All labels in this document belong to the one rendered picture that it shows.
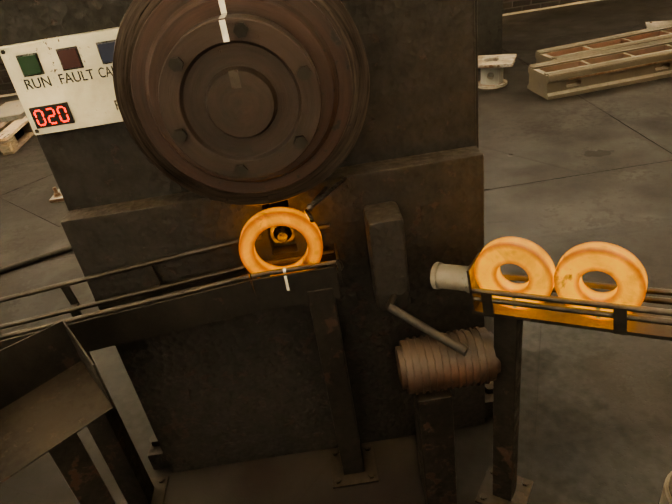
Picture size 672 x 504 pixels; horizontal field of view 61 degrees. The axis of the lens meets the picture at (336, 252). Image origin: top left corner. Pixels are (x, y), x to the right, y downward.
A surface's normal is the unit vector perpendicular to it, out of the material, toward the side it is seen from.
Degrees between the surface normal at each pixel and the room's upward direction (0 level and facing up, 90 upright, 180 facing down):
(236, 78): 90
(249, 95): 90
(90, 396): 5
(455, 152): 0
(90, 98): 90
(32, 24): 90
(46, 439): 5
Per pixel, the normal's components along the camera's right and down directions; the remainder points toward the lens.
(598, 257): -0.50, 0.50
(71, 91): 0.07, 0.51
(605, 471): -0.14, -0.85
